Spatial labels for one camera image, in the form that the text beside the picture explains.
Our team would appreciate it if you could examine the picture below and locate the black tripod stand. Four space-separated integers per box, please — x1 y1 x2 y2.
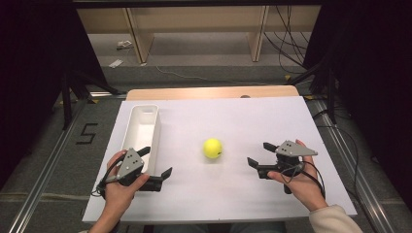
285 57 339 125
60 69 121 131

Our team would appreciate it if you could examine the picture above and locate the yellow tennis ball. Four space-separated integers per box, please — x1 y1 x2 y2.
202 138 224 160

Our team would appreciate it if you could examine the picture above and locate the white plug scrap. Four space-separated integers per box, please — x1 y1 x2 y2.
116 39 134 51

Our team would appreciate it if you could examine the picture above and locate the white floor cable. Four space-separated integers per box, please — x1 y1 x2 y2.
154 65 270 87

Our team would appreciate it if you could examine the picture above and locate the white plastic bin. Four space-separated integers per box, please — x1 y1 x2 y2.
120 103 162 177

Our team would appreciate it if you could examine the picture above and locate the hand-held gripper cable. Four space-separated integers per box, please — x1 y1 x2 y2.
281 160 326 199
90 154 127 199

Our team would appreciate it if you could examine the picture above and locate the black floor cable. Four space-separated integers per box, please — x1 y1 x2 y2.
315 108 362 212

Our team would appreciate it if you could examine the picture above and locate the black curtain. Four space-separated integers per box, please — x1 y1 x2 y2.
303 0 412 203
0 0 109 192

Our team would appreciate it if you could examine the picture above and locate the right hand-held gripper cable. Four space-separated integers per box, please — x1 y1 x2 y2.
281 160 326 199

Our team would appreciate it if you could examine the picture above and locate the person's right hand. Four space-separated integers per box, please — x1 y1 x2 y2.
267 139 329 213

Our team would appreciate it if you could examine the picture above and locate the light wooden shelf unit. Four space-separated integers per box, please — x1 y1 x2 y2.
77 5 323 65

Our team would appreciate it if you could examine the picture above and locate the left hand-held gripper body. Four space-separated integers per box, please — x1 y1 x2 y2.
116 148 146 187

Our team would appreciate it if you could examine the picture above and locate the aluminium floor rail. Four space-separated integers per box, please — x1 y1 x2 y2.
311 98 397 233
6 91 127 233

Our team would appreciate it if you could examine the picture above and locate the person's left hand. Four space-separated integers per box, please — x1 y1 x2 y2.
102 149 151 214

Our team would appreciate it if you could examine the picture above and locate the hanging black cable bundle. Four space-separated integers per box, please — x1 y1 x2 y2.
262 5 313 76

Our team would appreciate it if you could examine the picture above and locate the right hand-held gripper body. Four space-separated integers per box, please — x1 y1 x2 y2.
274 140 319 179

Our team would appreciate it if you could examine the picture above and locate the left hand-held gripper cable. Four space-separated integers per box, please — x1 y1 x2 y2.
90 154 127 199

